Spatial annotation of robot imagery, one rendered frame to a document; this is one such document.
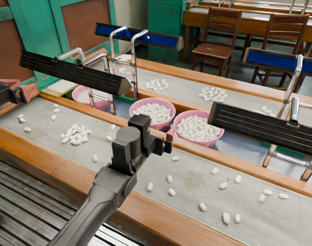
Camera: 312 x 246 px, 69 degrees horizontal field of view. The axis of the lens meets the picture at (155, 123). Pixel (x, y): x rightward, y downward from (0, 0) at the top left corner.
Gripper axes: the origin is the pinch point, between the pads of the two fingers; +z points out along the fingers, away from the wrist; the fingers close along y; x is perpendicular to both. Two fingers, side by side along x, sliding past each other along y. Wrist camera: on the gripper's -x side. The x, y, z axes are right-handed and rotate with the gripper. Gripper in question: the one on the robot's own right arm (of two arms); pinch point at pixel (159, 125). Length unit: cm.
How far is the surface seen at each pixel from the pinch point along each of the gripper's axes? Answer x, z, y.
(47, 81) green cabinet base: 26, 38, 100
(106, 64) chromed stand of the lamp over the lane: 1, 32, 44
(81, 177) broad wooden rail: 30.9, -10.6, 29.9
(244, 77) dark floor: 104, 274, -8
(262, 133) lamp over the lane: 0.4, 10.8, -29.8
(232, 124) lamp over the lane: 0.3, 11.2, -20.5
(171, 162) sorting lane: 33.1, 15.3, 0.8
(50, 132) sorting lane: 33, 7, 67
